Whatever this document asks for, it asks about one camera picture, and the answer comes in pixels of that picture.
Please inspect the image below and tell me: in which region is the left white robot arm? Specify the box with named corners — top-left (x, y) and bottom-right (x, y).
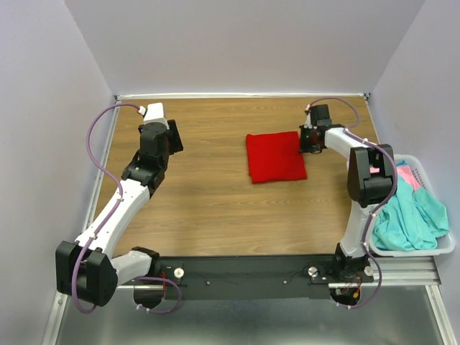
top-left (55, 119), bottom-right (183, 313)

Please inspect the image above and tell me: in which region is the aluminium frame rail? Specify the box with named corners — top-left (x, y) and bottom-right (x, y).
top-left (122, 257), bottom-right (439, 286)

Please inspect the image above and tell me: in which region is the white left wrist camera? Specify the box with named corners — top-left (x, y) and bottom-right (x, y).
top-left (137, 103), bottom-right (167, 126)

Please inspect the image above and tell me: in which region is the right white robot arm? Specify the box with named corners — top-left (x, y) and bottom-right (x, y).
top-left (300, 101), bottom-right (397, 282)

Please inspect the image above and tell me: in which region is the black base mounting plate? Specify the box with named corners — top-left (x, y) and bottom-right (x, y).
top-left (133, 254), bottom-right (374, 305)

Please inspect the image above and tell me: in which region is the pink t shirt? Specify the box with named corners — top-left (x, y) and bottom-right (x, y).
top-left (369, 160), bottom-right (421, 191)

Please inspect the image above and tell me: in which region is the turquoise t shirt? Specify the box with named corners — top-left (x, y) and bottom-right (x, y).
top-left (372, 174), bottom-right (450, 252)

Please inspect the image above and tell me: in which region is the white plastic laundry basket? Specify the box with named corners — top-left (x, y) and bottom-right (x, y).
top-left (369, 155), bottom-right (455, 257)

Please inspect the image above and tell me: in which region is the red t shirt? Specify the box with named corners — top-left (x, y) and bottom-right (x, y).
top-left (246, 132), bottom-right (307, 184)

